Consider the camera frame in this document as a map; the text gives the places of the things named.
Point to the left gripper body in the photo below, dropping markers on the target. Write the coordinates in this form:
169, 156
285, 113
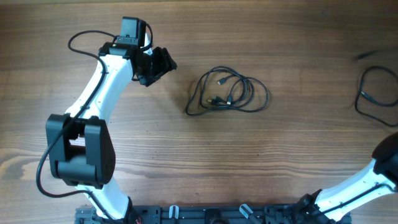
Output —
155, 65

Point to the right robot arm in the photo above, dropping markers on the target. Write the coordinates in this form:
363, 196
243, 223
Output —
377, 179

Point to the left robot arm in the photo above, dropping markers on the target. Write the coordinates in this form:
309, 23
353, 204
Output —
80, 150

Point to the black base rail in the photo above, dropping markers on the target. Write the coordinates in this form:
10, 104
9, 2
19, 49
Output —
276, 213

